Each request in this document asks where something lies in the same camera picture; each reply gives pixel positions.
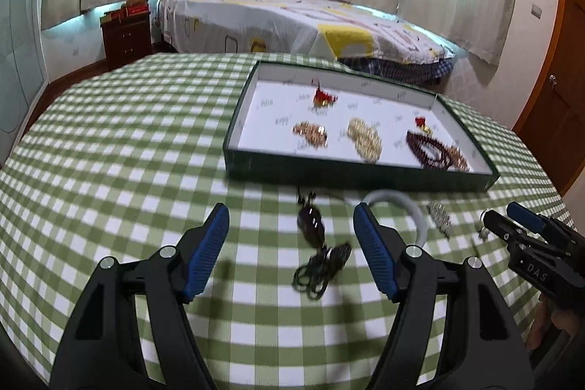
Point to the frosted glass sliding wardrobe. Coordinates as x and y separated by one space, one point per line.
20 42

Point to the blue plaid bed skirt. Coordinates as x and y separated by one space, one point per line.
397 68

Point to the brown wooden door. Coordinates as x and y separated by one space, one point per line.
562 74

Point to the red tassel gold ornament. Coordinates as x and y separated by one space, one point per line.
322 96

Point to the grey wall light switch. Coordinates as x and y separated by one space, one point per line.
536 11

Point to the metal door knob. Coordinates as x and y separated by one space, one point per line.
553 81

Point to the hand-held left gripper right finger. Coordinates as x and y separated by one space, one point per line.
374 248

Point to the green and red boxes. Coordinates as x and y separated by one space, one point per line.
111 16

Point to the wooden bed with patterned sheet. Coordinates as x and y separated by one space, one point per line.
283 20

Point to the brown woven basket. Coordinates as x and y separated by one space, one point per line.
136 0

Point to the dark wooden nightstand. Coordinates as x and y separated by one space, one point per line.
127 40

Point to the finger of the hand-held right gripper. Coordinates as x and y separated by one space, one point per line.
525 217
500 225

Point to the pale green jade bangle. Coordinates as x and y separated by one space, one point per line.
418 212

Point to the green checkered tablecloth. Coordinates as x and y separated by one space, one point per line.
137 152

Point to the person's right hand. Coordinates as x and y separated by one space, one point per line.
546 326

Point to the dark green shallow box tray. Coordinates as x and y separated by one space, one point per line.
347 120

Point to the red gift box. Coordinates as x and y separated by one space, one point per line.
136 11

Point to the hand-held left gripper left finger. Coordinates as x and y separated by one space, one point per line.
205 253

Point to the small red knot charm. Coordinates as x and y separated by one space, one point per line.
421 124

